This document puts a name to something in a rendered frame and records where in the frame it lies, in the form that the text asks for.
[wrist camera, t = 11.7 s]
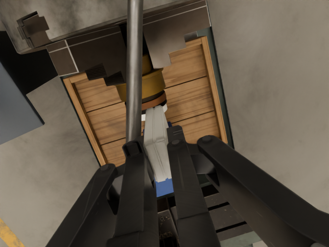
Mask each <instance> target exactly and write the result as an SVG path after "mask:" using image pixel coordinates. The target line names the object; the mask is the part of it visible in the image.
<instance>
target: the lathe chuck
mask: <svg viewBox="0 0 329 247"><path fill-rule="evenodd" d="M197 1H201V0H143V18H145V17H149V16H152V15H155V14H159V13H162V12H165V11H168V10H171V9H175V8H178V7H181V6H184V5H188V4H191V3H194V2H197ZM37 14H38V15H39V17H42V16H44V17H45V20H46V22H47V24H48V27H49V30H46V33H47V36H48V38H49V40H51V41H52V42H54V41H58V40H62V39H66V38H70V37H74V36H77V35H81V34H85V33H89V32H93V31H97V30H101V29H105V28H109V27H113V26H116V25H120V24H123V25H125V26H127V0H0V20H1V22H2V24H3V26H4V28H5V30H6V32H7V34H8V36H9V38H10V40H11V42H12V44H13V46H14V48H15V50H16V52H17V53H19V54H26V53H31V52H35V51H39V50H43V49H46V45H47V44H46V45H42V46H38V47H34V45H33V43H32V41H31V39H30V37H29V38H27V37H26V35H25V32H24V30H23V28H22V27H23V26H24V23H23V21H24V20H26V19H28V18H30V17H32V16H35V15H37Z"/></svg>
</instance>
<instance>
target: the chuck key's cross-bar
mask: <svg viewBox="0 0 329 247"><path fill-rule="evenodd" d="M142 27H143V0H127V68H126V143H127V142H130V141H132V140H134V139H135V138H137V137H139V136H141V102H142Z"/></svg>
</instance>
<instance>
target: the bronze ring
mask: <svg viewBox="0 0 329 247"><path fill-rule="evenodd" d="M163 69H164V68H160V69H156V70H155V69H154V68H153V64H152V61H151V57H150V53H149V52H143V53H142V102H141V114H142V115H143V114H146V110H147V109H148V108H151V107H153V108H155V106H159V105H161V106H164V105H165V104H166V103H167V99H166V94H165V90H164V88H165V81H164V78H163V74H162V71H163ZM115 86H116V88H117V91H118V94H119V97H120V100H121V101H124V102H125V103H124V104H125V107H126V83H125V84H119V85H115Z"/></svg>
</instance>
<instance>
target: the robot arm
mask: <svg viewBox="0 0 329 247"><path fill-rule="evenodd" d="M122 150H123V152H124V155H125V157H126V160H125V163H124V164H122V165H120V166H118V167H116V166H115V164H113V163H109V164H105V165H103V166H101V167H100V168H99V169H98V170H97V171H96V172H95V174H94V175H93V177H92V178H91V180H90V181H89V183H88V184H87V186H86V187H85V189H84V190H83V192H82V193H81V195H80V196H79V198H78V199H77V200H76V202H75V203H74V205H73V206H72V208H71V209H70V211H69V212H68V214H67V215H66V216H65V218H64V219H63V221H62V222H61V224H60V225H59V227H58V228H57V230H56V231H55V233H54V234H53V236H52V237H51V239H50V240H49V242H48V243H47V245H46V246H45V247H160V243H159V227H158V210H157V194H156V183H155V180H156V181H157V182H161V181H165V179H166V178H168V179H170V178H172V184H173V190H174V196H175V203H176V209H177V216H178V220H177V229H178V236H179V243H180V247H221V246H220V243H219V240H218V237H217V233H216V230H215V228H214V225H213V222H212V218H211V215H210V212H209V211H208V208H207V205H206V202H205V198H204V195H203V192H202V189H201V186H200V183H199V180H198V177H197V174H205V176H206V178H207V179H208V180H209V181H210V183H211V184H212V185H213V186H214V187H215V188H216V189H217V190H218V191H219V193H220V194H221V195H222V196H223V197H224V198H225V199H226V200H227V202H228V203H229V204H230V205H231V206H232V207H233V208H234V209H235V210H236V211H237V212H238V213H239V215H240V216H241V217H242V218H243V219H244V220H245V221H246V222H247V224H248V225H249V226H250V227H251V228H252V229H253V230H254V231H255V233H256V234H257V235H258V236H259V237H260V238H261V239H262V240H263V241H264V243H265V244H266V245H267V246H268V247H329V214H328V213H326V212H323V211H321V210H318V209H317V208H315V207H314V206H312V205H311V204H310V203H308V202H307V201H305V200H304V199H303V198H301V197H300V196H298V195H297V194H296V193H294V192H293V191H291V190H290V189H288V188H287V187H286V186H284V185H283V184H281V183H280V182H279V181H277V180H276V179H275V178H273V177H272V176H271V175H269V174H268V173H266V172H265V171H264V170H262V169H261V168H259V167H258V166H257V165H255V164H254V163H252V162H251V161H250V160H248V159H247V158H245V157H244V156H243V155H241V154H240V153H238V152H237V151H236V150H234V149H233V148H231V147H230V146H229V145H227V144H226V143H224V142H223V141H221V140H220V139H219V138H217V137H216V136H213V135H206V136H203V137H201V138H199V139H198V140H197V143H196V144H189V143H187V142H186V140H185V136H184V133H183V129H182V127H181V126H180V125H176V126H172V127H168V124H167V120H166V117H165V113H164V110H163V106H161V105H159V106H155V108H153V107H151V108H148V109H147V110H146V114H145V128H144V135H142V136H139V137H137V138H135V139H134V140H132V141H130V142H127V143H126V144H124V145H123V146H122ZM154 177H155V180H154ZM113 235H114V237H113Z"/></svg>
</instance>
